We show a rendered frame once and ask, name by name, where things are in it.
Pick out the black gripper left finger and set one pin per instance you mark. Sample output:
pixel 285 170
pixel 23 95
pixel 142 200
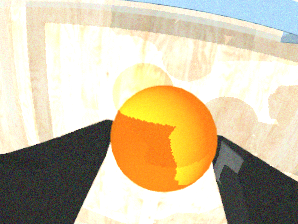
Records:
pixel 47 182

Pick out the orange ball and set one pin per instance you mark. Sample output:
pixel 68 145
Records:
pixel 163 138

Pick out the translucent pale yellow ball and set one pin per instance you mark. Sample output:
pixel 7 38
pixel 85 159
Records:
pixel 135 78

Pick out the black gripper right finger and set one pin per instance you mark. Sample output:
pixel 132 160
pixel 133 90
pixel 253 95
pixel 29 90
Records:
pixel 251 191

